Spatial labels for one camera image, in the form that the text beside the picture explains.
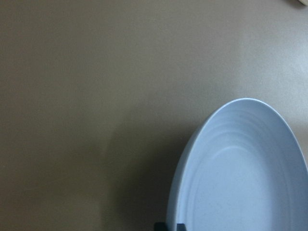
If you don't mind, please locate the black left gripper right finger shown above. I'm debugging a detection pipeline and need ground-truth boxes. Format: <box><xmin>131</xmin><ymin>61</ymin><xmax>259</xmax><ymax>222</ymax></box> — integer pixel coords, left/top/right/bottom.
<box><xmin>176</xmin><ymin>223</ymin><xmax>186</xmax><ymax>231</ymax></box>

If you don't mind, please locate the blue plate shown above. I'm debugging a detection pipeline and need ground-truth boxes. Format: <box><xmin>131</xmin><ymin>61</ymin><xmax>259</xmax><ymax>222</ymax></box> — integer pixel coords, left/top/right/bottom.
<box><xmin>166</xmin><ymin>98</ymin><xmax>308</xmax><ymax>231</ymax></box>

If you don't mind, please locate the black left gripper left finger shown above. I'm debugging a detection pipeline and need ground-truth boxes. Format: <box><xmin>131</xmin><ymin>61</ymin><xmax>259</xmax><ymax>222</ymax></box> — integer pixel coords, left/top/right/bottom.
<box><xmin>154</xmin><ymin>222</ymin><xmax>167</xmax><ymax>231</ymax></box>

